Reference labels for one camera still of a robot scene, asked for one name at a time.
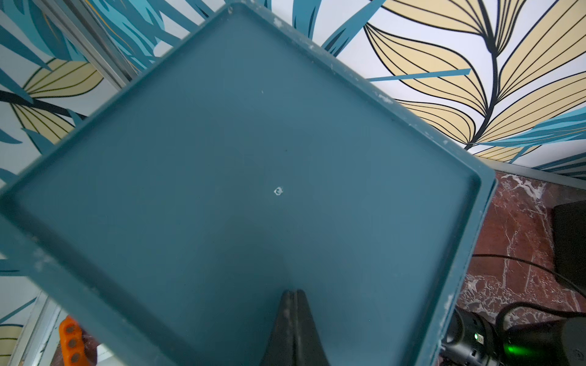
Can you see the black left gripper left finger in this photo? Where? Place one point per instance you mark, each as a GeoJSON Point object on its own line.
{"type": "Point", "coordinates": [280, 348]}

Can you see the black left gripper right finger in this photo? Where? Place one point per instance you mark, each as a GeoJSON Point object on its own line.
{"type": "Point", "coordinates": [308, 349]}

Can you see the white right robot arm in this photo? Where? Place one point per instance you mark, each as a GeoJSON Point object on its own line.
{"type": "Point", "coordinates": [472, 340]}

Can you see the teal drawer cabinet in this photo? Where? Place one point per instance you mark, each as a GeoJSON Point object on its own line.
{"type": "Point", "coordinates": [246, 163]}

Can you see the white orange small valve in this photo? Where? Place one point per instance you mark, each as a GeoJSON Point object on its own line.
{"type": "Point", "coordinates": [71, 343]}

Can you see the yellow black toolbox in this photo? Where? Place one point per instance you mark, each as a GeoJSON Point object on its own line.
{"type": "Point", "coordinates": [568, 232]}

